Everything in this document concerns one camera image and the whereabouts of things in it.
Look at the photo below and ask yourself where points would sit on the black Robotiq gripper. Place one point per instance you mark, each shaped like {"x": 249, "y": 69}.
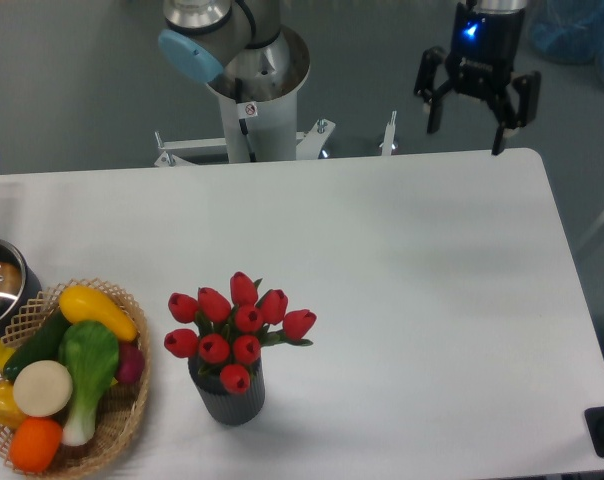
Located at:
{"x": 480, "y": 63}

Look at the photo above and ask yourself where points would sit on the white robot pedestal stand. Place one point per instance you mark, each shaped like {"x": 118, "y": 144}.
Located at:
{"x": 254, "y": 131}

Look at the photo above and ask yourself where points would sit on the blue plastic bag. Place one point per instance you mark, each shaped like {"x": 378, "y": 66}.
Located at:
{"x": 569, "y": 32}

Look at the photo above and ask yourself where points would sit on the red tulip bouquet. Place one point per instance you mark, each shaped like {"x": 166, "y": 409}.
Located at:
{"x": 224, "y": 336}

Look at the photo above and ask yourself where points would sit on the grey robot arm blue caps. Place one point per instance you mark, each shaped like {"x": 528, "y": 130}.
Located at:
{"x": 255, "y": 66}

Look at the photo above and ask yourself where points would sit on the orange fruit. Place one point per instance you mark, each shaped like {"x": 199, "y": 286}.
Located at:
{"x": 34, "y": 444}

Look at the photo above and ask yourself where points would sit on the yellow bell pepper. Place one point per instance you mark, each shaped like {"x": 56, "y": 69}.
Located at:
{"x": 11, "y": 415}

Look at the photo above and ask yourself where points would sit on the dark grey ribbed vase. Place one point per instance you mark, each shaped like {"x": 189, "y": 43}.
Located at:
{"x": 224, "y": 407}

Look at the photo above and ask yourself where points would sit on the dark green cucumber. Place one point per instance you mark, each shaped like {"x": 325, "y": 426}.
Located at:
{"x": 42, "y": 345}

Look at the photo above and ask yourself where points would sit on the green bok choy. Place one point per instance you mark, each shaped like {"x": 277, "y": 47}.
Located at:
{"x": 90, "y": 353}

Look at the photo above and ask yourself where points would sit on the red radish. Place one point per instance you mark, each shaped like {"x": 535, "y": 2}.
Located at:
{"x": 131, "y": 364}

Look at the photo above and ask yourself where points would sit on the yellow squash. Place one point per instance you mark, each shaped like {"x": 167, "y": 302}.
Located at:
{"x": 82, "y": 303}

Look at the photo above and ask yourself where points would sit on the woven wicker basket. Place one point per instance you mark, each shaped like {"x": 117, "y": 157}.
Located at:
{"x": 120, "y": 411}

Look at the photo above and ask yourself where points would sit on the cream round bun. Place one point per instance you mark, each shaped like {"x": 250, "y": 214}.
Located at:
{"x": 43, "y": 388}

